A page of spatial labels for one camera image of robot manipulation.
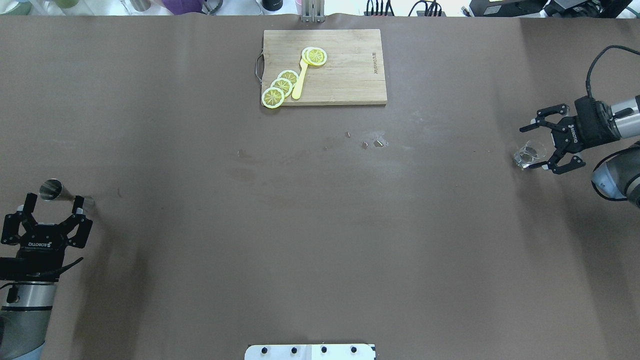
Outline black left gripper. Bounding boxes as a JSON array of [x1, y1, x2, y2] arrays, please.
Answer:
[[1, 193, 93, 281]]

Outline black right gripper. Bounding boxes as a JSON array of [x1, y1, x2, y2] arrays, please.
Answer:
[[519, 96, 621, 174]]

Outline steel double jigger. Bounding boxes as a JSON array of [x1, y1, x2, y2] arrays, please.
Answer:
[[39, 178, 96, 213]]

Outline clear glass cup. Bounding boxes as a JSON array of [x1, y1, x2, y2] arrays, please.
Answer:
[[513, 140, 547, 170]]

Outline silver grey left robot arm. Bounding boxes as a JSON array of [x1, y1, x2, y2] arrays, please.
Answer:
[[0, 193, 93, 360]]

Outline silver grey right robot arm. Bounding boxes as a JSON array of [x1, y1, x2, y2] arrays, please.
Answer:
[[519, 95, 640, 208]]

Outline bamboo cutting board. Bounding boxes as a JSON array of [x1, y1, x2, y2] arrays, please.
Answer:
[[261, 29, 387, 107]]

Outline purple cloth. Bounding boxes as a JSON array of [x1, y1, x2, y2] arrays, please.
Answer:
[[160, 0, 205, 15]]

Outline lemon slice outermost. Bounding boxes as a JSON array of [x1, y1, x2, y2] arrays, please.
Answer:
[[260, 86, 286, 109]]

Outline lemon slice at knife blade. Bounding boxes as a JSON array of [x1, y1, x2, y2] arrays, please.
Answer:
[[301, 47, 328, 67]]

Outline lemon slice middle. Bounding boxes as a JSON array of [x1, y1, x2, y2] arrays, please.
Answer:
[[270, 77, 295, 98]]

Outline black thermos bottle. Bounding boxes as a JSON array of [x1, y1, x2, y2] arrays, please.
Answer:
[[260, 0, 284, 12]]

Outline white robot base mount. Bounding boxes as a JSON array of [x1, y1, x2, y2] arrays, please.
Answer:
[[243, 343, 378, 360]]

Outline lemon slice near knife handle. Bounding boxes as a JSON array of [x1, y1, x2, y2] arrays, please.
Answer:
[[278, 69, 299, 85]]

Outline aluminium frame post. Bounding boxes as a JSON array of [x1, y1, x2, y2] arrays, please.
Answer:
[[297, 0, 326, 23]]

